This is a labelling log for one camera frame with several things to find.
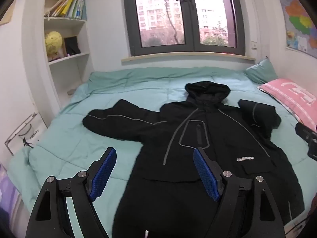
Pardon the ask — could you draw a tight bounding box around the teal quilt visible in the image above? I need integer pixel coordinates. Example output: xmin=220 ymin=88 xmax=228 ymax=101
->
xmin=6 ymin=66 xmax=317 ymax=238

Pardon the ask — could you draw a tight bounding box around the purple cloth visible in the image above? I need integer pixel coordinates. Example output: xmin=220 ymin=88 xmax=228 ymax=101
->
xmin=0 ymin=164 xmax=23 ymax=228

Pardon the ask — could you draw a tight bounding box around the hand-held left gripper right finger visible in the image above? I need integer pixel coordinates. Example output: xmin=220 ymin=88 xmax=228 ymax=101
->
xmin=193 ymin=147 xmax=286 ymax=238

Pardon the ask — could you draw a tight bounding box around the black hooded jacket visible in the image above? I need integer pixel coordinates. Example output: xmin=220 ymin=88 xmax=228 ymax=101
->
xmin=82 ymin=81 xmax=306 ymax=238

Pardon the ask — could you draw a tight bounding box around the row of colourful books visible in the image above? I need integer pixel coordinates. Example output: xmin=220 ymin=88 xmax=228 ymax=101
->
xmin=44 ymin=0 xmax=87 ymax=20

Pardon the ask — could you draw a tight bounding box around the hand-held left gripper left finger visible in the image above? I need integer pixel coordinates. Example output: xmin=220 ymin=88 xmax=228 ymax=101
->
xmin=25 ymin=147 xmax=117 ymax=238

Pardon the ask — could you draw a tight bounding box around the teal pillow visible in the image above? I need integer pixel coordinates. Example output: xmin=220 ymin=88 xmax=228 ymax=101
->
xmin=244 ymin=59 xmax=278 ymax=84

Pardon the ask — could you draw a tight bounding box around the dark framed window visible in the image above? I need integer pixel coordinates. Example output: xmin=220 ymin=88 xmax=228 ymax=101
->
xmin=122 ymin=0 xmax=245 ymax=56

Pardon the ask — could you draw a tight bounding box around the white printed bag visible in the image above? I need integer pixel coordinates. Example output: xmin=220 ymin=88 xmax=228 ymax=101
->
xmin=4 ymin=113 xmax=47 ymax=156

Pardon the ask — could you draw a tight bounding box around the beige window sill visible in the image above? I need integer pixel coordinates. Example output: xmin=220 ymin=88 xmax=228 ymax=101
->
xmin=121 ymin=52 xmax=256 ymax=66

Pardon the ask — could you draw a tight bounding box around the colourful wall map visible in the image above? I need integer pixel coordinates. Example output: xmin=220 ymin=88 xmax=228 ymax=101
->
xmin=277 ymin=0 xmax=317 ymax=59

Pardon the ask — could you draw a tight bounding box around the pink pillow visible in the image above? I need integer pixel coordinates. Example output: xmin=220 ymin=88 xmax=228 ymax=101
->
xmin=257 ymin=78 xmax=317 ymax=132

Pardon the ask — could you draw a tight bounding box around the beige wall board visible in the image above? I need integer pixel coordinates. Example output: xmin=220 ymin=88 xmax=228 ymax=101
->
xmin=0 ymin=0 xmax=16 ymax=26

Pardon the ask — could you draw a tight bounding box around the yellow globe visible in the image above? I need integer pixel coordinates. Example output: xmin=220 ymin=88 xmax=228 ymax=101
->
xmin=45 ymin=31 xmax=63 ymax=61

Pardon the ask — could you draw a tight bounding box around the white bookshelf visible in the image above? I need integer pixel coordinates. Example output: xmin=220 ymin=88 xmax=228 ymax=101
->
xmin=43 ymin=0 xmax=95 ymax=109

